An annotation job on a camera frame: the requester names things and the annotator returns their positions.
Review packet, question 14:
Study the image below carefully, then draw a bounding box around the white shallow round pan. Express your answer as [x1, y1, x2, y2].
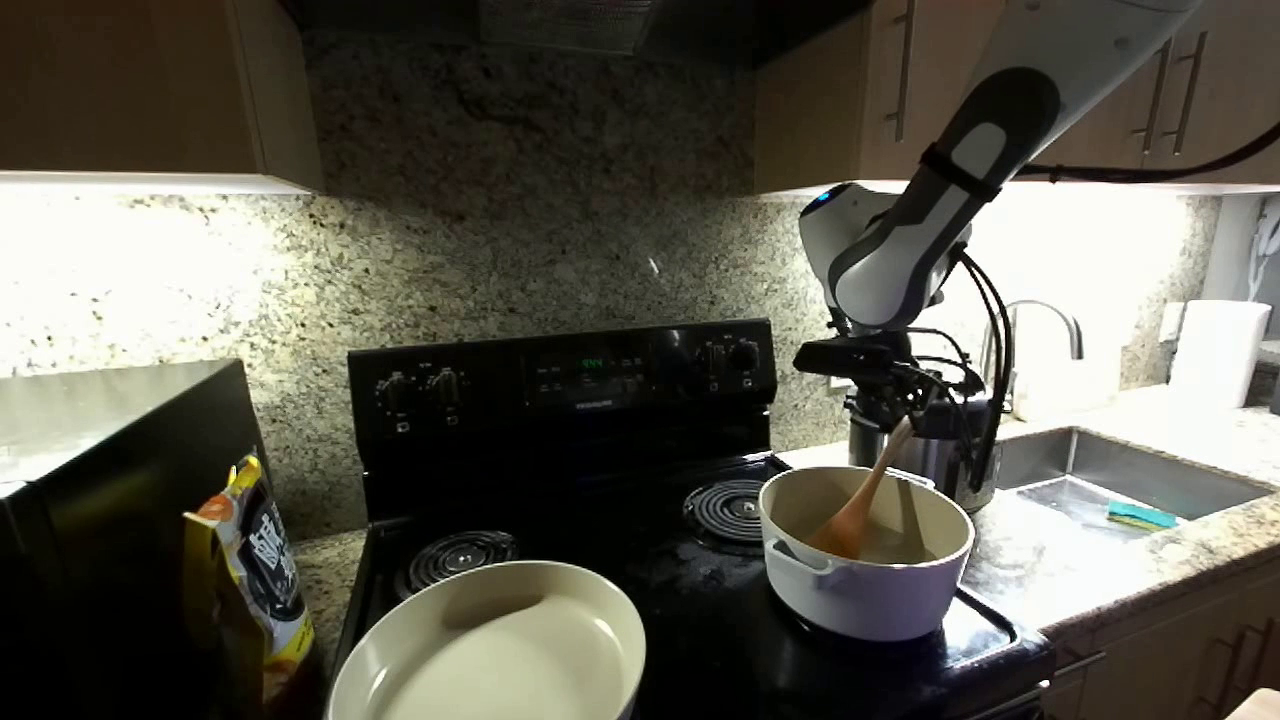
[325, 556, 651, 720]

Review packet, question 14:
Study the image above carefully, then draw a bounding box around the wooden base cabinet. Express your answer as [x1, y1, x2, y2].
[1037, 540, 1280, 720]

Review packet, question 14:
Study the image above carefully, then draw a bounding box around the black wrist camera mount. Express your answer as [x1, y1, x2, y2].
[791, 331, 928, 386]

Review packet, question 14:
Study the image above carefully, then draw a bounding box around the chrome faucet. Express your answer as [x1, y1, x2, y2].
[994, 295, 1088, 406]

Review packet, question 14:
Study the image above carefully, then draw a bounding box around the range hood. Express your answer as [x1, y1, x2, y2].
[476, 0, 660, 58]

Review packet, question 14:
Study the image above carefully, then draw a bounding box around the green sponge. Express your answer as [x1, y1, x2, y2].
[1105, 500, 1186, 535]

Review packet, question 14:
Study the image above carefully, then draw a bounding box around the wooden spoon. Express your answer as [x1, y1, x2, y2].
[809, 415, 922, 562]

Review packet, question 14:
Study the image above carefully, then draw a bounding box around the black microwave oven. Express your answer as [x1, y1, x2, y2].
[0, 352, 330, 720]

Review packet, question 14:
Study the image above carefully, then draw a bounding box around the white paper towel roll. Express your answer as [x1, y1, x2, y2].
[1169, 295, 1274, 412]

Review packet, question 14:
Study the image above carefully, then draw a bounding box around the white pot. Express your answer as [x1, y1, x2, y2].
[753, 459, 979, 647]

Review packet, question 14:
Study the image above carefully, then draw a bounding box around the black electric stove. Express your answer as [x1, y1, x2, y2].
[328, 317, 1058, 720]

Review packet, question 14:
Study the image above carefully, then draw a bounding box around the black strap on forearm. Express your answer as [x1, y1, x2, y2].
[915, 141, 1010, 208]

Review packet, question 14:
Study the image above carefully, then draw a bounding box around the silver black pressure cooker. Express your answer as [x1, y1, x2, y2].
[842, 383, 1004, 518]

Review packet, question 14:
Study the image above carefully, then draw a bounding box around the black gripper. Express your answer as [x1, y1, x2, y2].
[852, 359, 991, 448]

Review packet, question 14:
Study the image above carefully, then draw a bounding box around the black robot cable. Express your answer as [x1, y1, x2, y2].
[948, 242, 1021, 500]

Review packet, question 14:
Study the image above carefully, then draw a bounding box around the metal cabinet door handle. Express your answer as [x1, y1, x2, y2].
[878, 0, 922, 148]
[1133, 28, 1212, 159]

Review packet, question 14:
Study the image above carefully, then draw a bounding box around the thin black cable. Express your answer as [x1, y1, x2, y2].
[1021, 115, 1280, 188]

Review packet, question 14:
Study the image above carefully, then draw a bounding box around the yellow black snack bag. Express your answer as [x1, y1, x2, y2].
[179, 448, 325, 710]

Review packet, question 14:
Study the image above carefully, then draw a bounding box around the steel kitchen sink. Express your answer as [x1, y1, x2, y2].
[991, 422, 1280, 527]

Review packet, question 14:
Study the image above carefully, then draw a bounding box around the wooden wall cabinet with handles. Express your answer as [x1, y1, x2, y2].
[747, 0, 1280, 198]

